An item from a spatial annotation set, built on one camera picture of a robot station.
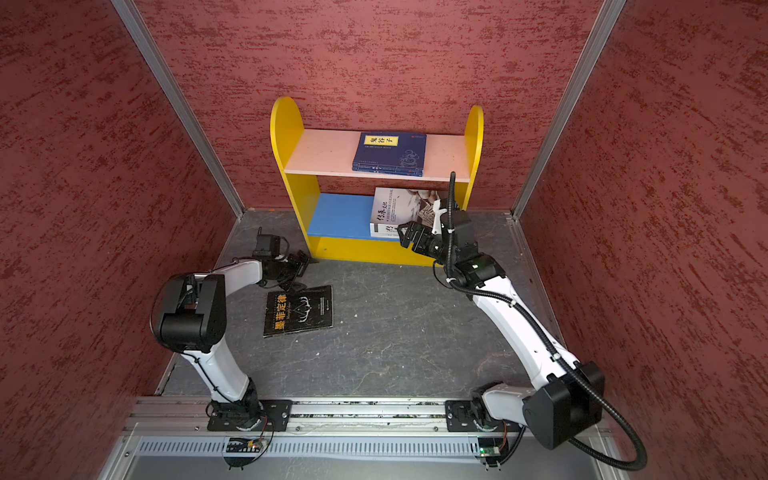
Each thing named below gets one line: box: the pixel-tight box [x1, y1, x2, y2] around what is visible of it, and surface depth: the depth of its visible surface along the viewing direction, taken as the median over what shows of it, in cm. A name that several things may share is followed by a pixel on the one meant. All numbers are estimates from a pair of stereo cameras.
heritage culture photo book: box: [370, 187, 439, 228], surface depth 97 cm
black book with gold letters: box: [263, 285, 333, 338], surface depth 94 cm
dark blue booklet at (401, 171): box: [352, 166, 424, 177], surface depth 75 cm
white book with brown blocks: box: [370, 228, 400, 239], surface depth 94 cm
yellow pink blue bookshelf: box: [270, 97, 485, 267], surface depth 79 cm
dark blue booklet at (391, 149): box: [352, 132, 427, 168], surface depth 79 cm
